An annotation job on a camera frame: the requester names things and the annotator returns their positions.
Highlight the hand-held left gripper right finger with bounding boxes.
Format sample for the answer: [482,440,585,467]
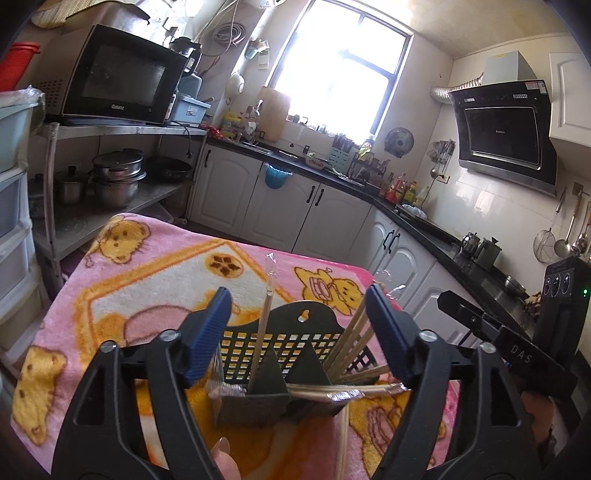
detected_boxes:
[367,284,539,480]

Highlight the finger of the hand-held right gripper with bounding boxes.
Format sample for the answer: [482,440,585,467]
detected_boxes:
[438,291,502,344]

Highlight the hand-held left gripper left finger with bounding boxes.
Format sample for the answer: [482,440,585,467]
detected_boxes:
[51,287,232,480]

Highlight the wooden chopsticks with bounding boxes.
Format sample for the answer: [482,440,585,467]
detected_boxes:
[248,253,280,393]
[339,364,393,384]
[333,323,377,377]
[329,281,407,372]
[208,381,413,403]
[323,270,393,365]

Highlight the black plastic utensil basket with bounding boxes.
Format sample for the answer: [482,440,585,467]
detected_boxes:
[208,300,385,417]

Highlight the person's right hand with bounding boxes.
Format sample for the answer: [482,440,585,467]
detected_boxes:
[524,392,555,457]

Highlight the person's left hand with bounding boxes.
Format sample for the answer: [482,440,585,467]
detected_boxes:
[212,436,242,480]

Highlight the steel ladle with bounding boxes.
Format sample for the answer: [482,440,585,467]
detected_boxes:
[554,194,581,257]

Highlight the steel mesh strainer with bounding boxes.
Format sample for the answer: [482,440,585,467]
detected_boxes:
[534,189,567,264]

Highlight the steel kettle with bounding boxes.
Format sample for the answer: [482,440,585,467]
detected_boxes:
[479,237,502,271]

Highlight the pink printed bear blanket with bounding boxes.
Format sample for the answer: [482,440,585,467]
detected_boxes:
[11,212,462,480]

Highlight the black cooktop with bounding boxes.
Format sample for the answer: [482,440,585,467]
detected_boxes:
[397,205,462,246]

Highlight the row of condiment bottles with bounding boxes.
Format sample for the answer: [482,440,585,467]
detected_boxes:
[383,173,430,206]

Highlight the black kitchen countertop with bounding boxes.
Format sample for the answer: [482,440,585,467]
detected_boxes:
[203,134,550,333]

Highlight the white kitchen base cabinets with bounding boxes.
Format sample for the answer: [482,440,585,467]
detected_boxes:
[187,141,490,352]

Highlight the hanging utensil holder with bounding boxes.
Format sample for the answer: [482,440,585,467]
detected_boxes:
[427,141,456,179]

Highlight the black wok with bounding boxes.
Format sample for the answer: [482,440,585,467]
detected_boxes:
[148,156,194,184]

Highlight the black range hood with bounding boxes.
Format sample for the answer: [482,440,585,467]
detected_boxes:
[448,51,559,197]

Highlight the blue hanging bin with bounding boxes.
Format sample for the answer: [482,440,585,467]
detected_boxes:
[264,164,293,191]

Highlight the stack of steel pots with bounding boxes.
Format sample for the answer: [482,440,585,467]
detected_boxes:
[88,148,147,208]

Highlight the light blue knife block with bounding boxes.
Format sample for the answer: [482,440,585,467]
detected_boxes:
[330,134,359,169]

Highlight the small steel pot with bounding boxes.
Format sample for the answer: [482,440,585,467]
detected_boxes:
[54,166,86,204]

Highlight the yellow green packet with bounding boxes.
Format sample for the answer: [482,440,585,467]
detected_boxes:
[222,113,246,142]

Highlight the steel shelf rack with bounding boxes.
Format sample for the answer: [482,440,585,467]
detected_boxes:
[30,122,211,301]

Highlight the wooden cutting board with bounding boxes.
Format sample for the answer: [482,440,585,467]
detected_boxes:
[255,87,291,143]

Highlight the blue plastic storage box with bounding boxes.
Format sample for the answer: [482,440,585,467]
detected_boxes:
[168,76,213,126]

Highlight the plastic drawer unit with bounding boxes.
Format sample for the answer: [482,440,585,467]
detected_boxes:
[0,88,47,352]

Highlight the kitchen window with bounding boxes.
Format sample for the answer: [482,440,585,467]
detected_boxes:
[268,0,414,148]

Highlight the black microwave oven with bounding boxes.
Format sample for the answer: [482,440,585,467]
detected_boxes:
[45,24,190,127]

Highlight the black blender jug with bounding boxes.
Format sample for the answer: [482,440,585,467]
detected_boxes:
[170,37,204,77]

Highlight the red plastic basin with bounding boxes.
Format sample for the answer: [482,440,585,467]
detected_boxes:
[0,41,41,93]

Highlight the round bamboo mat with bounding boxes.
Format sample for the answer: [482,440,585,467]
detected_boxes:
[30,0,93,27]

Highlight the wire spice rack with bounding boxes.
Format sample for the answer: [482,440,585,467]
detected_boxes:
[351,152,387,184]

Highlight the white wall cabinet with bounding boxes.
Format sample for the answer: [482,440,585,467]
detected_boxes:
[549,53,591,144]

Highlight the aluminium exhaust duct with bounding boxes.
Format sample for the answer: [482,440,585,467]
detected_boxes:
[429,76,485,105]

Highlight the coiled grey hose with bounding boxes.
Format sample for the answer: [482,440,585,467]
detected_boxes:
[215,21,248,54]

